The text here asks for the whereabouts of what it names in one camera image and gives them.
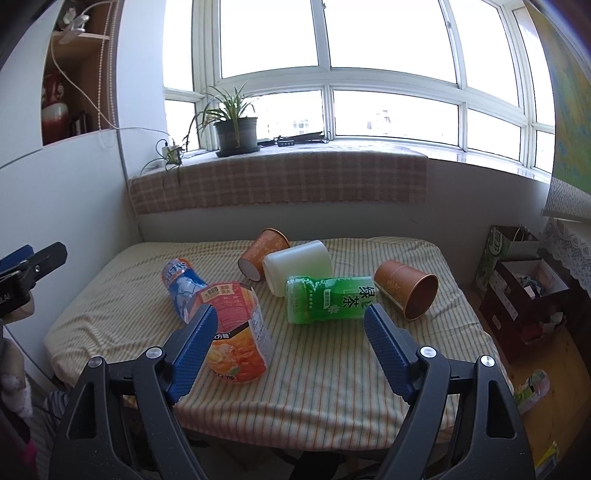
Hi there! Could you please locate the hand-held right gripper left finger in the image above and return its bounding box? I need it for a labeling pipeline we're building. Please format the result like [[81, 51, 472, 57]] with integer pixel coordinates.
[[48, 305, 219, 480]]

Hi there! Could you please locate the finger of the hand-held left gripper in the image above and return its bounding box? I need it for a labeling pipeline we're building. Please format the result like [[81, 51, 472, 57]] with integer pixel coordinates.
[[0, 242, 68, 289]]

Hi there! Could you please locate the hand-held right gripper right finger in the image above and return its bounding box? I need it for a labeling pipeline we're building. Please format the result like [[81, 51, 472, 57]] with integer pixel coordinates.
[[363, 304, 536, 480]]

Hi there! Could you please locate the orange paper cup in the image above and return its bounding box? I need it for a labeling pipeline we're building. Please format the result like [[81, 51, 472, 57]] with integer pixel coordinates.
[[373, 259, 439, 320], [238, 227, 291, 282]]

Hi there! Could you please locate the white plastic cup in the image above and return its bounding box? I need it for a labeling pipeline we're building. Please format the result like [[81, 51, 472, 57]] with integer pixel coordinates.
[[262, 239, 333, 297]]

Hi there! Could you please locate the orange juice bottle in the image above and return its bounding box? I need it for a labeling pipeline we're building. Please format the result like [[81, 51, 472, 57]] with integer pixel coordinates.
[[191, 281, 274, 385]]

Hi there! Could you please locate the striped yellow table cloth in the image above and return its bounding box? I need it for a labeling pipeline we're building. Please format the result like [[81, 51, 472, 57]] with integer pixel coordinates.
[[44, 236, 513, 450]]

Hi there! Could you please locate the blue label drink bottle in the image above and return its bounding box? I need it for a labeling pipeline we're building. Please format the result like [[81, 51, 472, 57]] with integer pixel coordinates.
[[161, 257, 209, 324]]

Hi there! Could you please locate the green tea bottle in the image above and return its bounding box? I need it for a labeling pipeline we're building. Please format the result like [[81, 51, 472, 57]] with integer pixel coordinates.
[[284, 274, 380, 325]]

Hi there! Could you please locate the pink fuzzy cloth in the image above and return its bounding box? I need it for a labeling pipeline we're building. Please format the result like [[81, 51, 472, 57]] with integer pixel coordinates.
[[0, 369, 33, 418]]

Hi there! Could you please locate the dark cardboard box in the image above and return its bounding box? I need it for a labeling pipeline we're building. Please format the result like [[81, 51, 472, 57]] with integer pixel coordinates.
[[479, 258, 583, 365]]

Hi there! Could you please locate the red and white vase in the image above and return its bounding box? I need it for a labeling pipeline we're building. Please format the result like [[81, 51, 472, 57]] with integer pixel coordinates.
[[41, 74, 70, 144]]

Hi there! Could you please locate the colourful packet on floor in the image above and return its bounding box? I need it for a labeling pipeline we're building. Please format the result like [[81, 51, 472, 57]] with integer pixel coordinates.
[[513, 368, 551, 414]]

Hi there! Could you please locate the green paper bag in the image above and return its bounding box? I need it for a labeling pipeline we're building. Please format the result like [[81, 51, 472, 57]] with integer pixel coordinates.
[[475, 224, 540, 291]]

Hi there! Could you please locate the small spider plant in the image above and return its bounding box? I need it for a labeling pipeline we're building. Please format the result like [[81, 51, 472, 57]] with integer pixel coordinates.
[[141, 137, 186, 185]]

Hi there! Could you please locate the wooden shelf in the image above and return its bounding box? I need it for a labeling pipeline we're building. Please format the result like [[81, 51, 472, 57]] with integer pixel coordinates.
[[41, 0, 114, 147]]

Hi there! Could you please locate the plaid windowsill cloth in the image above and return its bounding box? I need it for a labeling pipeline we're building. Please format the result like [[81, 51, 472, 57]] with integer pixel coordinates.
[[128, 147, 429, 215]]

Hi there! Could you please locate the white lace cloth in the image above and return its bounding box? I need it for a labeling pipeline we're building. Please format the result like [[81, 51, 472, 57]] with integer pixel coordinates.
[[538, 217, 591, 296]]

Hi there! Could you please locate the potted plant in grey pot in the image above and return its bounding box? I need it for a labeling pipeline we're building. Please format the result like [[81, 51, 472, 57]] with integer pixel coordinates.
[[187, 82, 262, 158]]

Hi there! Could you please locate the white clip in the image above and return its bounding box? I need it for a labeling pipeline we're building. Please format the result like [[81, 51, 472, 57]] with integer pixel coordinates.
[[52, 14, 90, 45]]

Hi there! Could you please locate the black device on windowsill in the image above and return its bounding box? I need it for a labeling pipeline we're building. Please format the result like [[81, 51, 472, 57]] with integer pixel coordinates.
[[259, 131, 331, 147]]

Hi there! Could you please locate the white cable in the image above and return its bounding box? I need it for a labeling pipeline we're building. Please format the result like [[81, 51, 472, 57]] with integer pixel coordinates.
[[51, 0, 162, 153]]

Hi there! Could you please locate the white bead string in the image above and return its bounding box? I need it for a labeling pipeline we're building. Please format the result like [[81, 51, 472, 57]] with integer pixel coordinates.
[[95, 0, 116, 132]]

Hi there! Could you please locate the white window frame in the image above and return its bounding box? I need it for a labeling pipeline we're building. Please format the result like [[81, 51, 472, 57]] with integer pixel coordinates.
[[164, 0, 555, 178]]

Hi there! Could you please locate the wall map poster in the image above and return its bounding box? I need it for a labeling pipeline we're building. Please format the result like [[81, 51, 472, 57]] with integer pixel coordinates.
[[524, 0, 591, 222]]

